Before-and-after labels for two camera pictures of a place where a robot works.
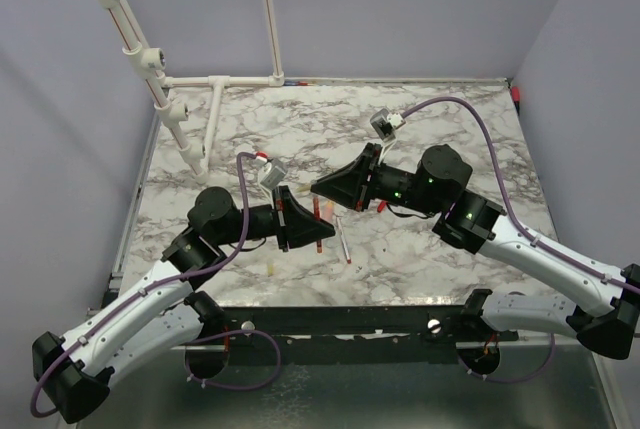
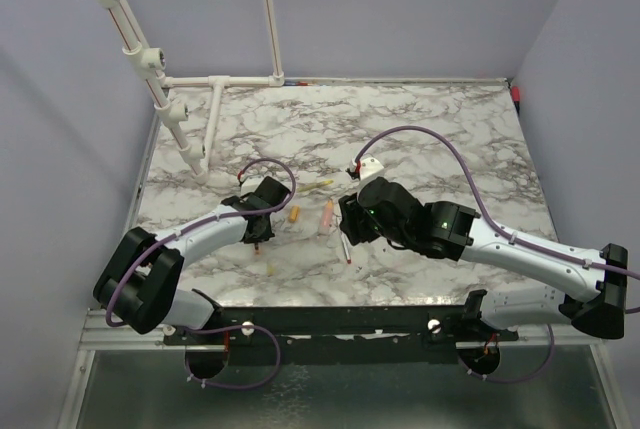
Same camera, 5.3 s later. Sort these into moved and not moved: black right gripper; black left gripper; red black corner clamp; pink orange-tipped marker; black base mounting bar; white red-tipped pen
Moved: black right gripper; black left gripper
Not moved: white red-tipped pen; pink orange-tipped marker; black base mounting bar; red black corner clamp
